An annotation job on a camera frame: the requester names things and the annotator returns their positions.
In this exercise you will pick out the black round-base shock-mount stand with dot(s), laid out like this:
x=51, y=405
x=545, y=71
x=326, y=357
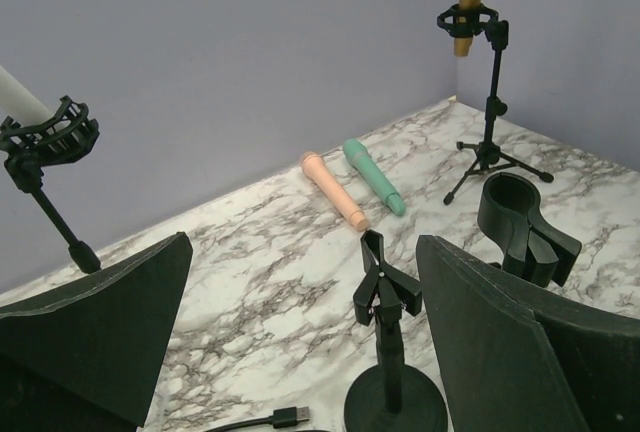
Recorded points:
x=66, y=138

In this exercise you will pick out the green microphone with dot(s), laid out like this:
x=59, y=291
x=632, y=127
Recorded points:
x=358, y=156

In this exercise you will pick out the pink microphone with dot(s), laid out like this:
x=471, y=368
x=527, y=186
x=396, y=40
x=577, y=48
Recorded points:
x=314, y=167

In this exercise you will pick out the black tripod shock-mount stand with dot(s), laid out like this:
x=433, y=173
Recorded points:
x=489, y=158

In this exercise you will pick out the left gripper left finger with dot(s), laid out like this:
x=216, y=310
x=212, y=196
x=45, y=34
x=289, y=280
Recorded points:
x=89, y=353

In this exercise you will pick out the black round-base clamp stand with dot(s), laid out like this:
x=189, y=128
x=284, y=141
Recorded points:
x=533, y=250

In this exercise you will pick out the black round-base clip stand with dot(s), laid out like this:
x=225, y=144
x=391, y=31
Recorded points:
x=391, y=395

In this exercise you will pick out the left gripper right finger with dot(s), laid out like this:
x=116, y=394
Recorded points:
x=516, y=357

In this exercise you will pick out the white microphone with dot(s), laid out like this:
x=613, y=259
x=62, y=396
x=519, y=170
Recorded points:
x=19, y=103

